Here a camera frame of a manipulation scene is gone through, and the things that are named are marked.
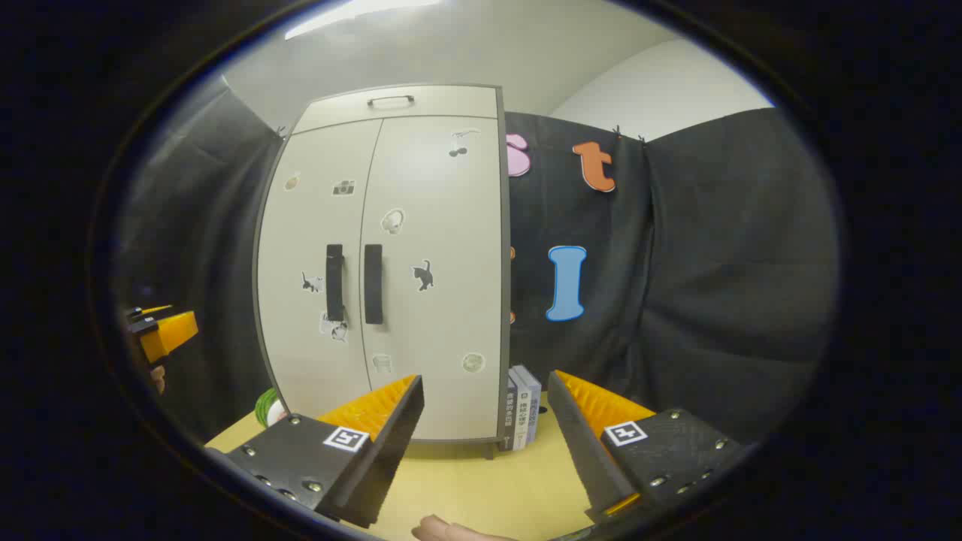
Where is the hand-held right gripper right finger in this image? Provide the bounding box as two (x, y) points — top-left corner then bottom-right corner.
(547, 370), (746, 524)

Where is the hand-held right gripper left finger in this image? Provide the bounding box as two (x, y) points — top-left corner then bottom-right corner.
(203, 373), (425, 529)

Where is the headphone-sticker white cabinet door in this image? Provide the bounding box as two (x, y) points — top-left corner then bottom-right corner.
(359, 114), (503, 443)

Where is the white double-door shoe cabinet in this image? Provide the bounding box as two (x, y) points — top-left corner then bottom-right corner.
(252, 83), (513, 461)

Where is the black door handle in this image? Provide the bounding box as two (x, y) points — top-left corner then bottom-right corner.
(364, 243), (384, 325)
(325, 243), (346, 322)

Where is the camera-sticker white cabinet door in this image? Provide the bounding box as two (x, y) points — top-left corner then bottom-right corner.
(254, 119), (384, 422)

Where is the white spine book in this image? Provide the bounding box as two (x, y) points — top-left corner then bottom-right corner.
(513, 368), (533, 450)

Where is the green striped round toy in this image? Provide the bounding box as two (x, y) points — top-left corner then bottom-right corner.
(254, 387), (288, 429)

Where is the black backdrop cloth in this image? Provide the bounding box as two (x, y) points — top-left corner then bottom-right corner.
(113, 75), (841, 444)

